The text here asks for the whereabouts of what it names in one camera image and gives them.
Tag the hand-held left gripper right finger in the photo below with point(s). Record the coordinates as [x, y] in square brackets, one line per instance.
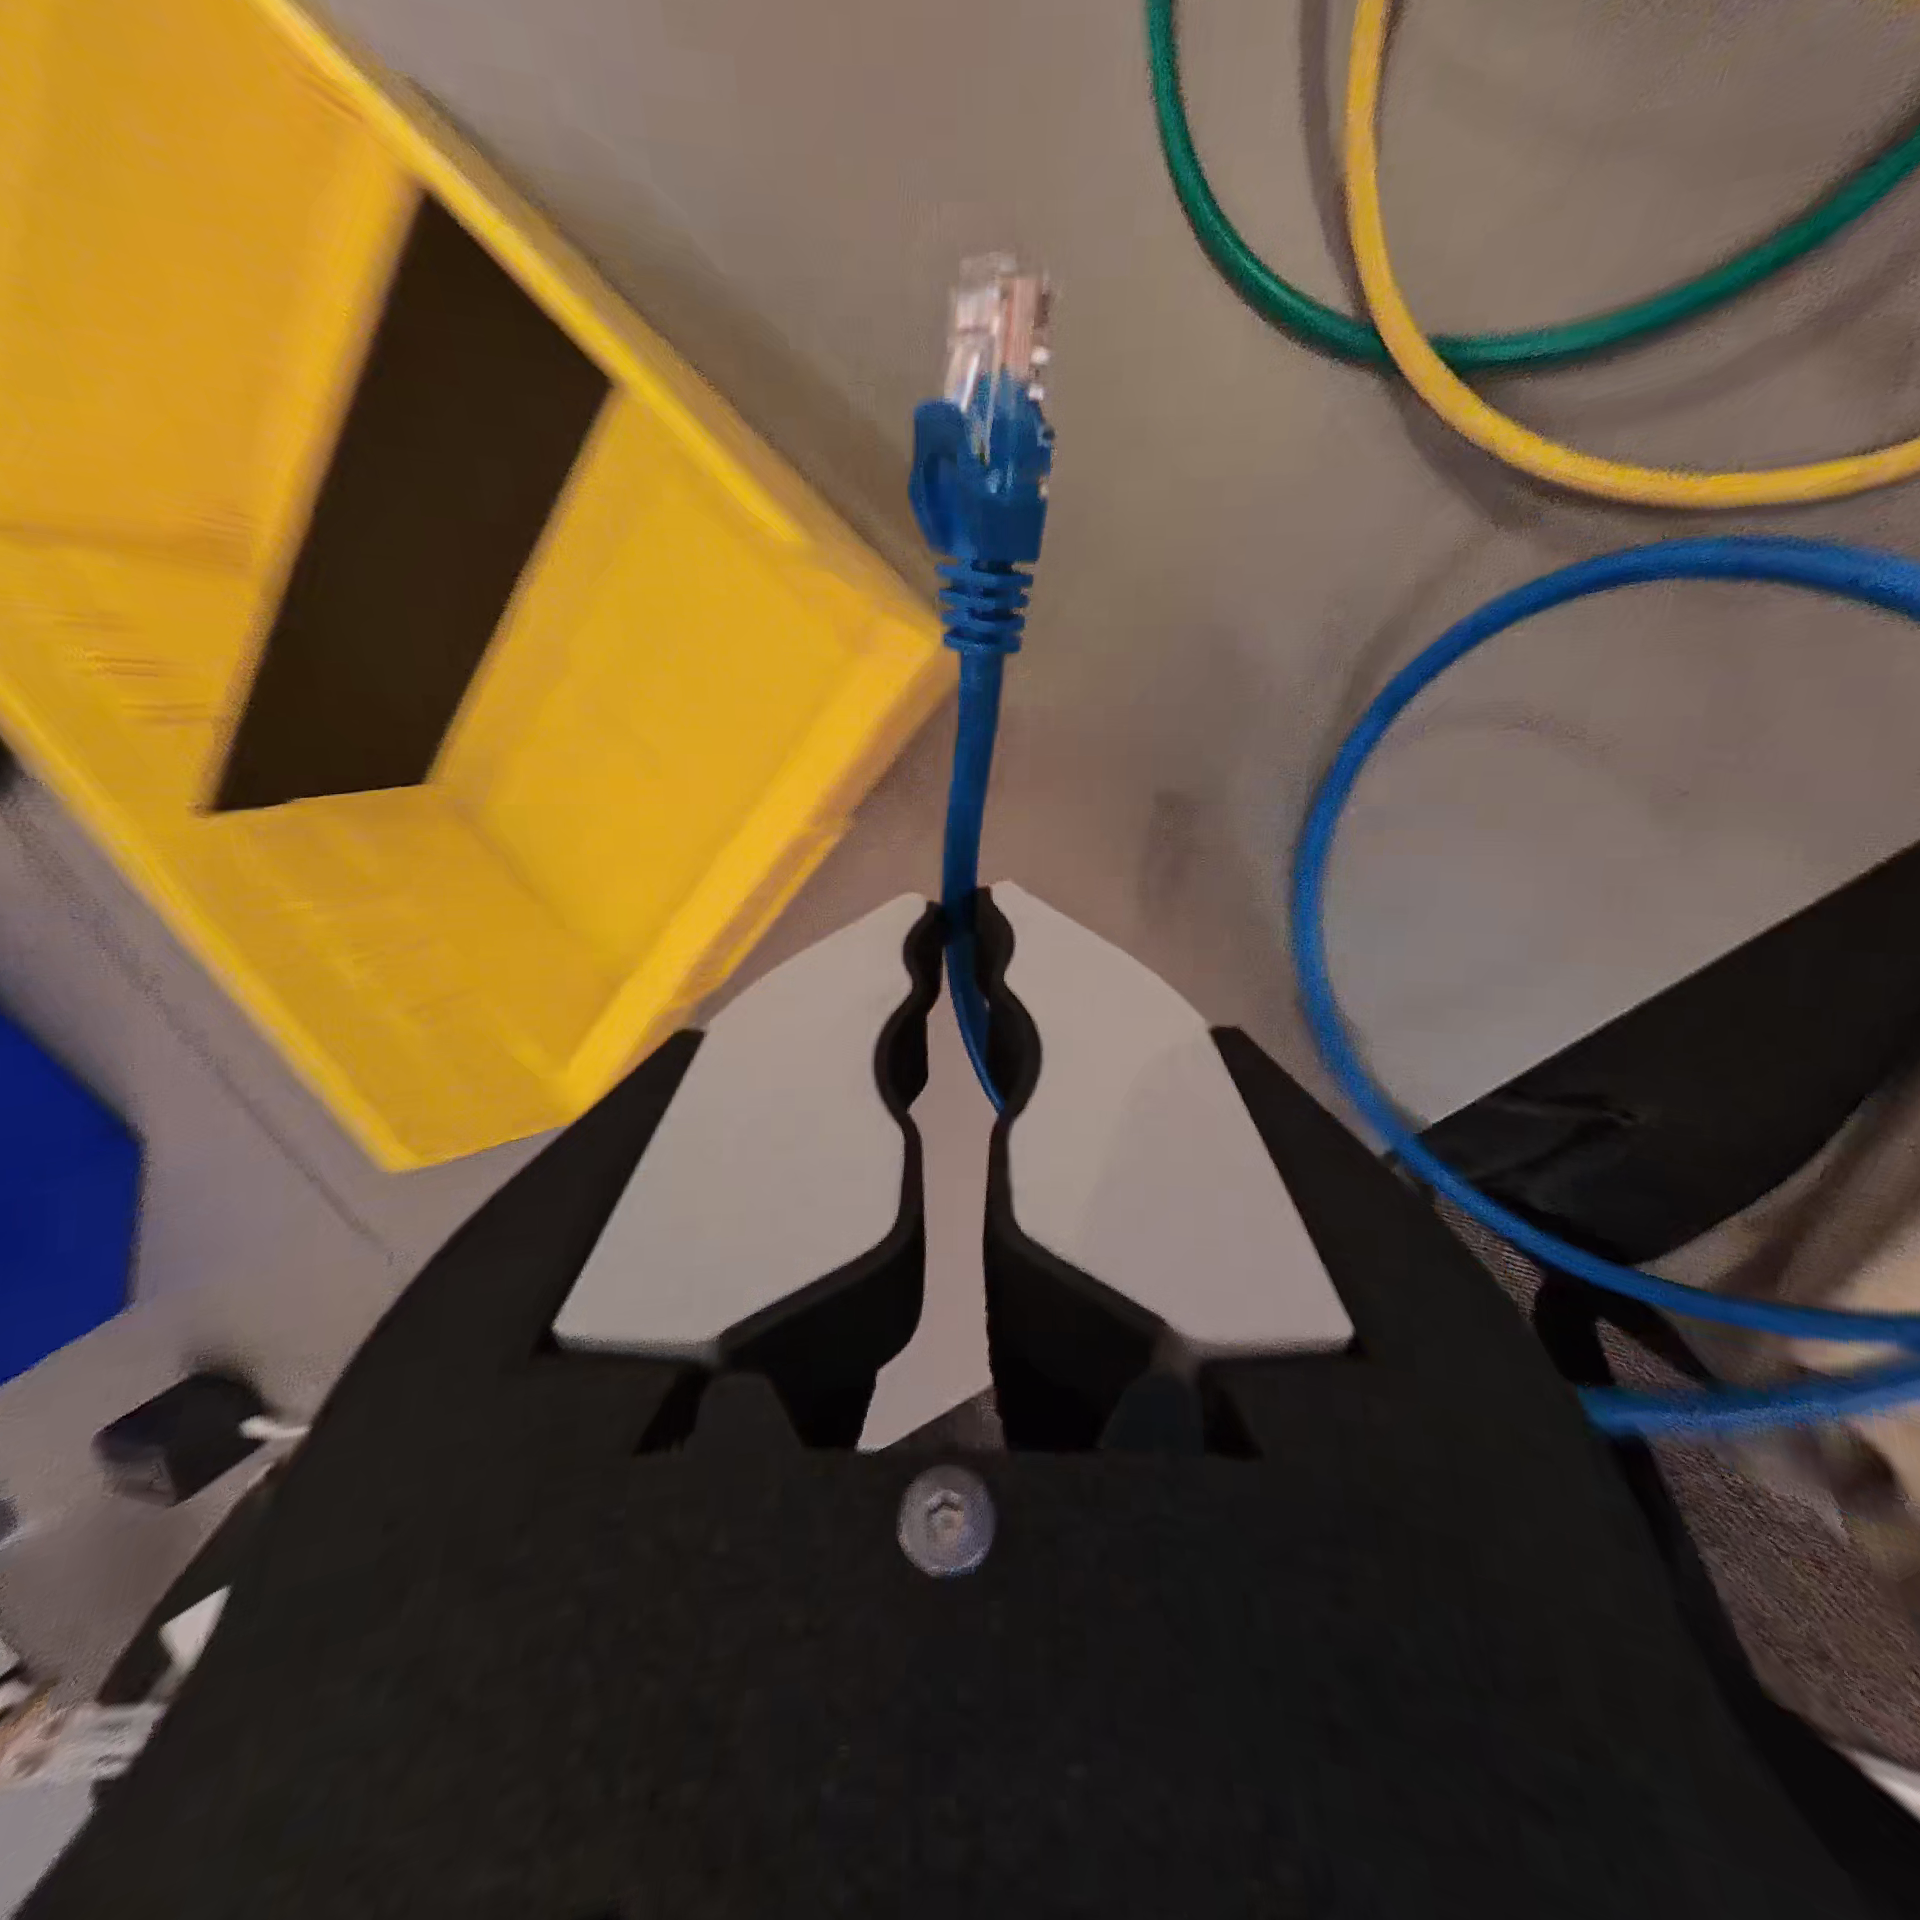
[1161, 1185]

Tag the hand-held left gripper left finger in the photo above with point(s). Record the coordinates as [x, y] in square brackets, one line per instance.
[734, 1185]

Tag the blue plastic bin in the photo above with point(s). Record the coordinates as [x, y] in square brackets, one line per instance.
[53, 1201]

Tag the yellow plastic bin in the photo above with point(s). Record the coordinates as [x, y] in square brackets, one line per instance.
[181, 300]

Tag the black bar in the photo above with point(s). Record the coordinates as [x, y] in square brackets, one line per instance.
[1724, 1050]

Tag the small black device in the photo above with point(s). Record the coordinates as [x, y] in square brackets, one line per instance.
[181, 1433]

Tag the person's beige pants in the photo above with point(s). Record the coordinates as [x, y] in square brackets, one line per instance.
[1815, 1243]

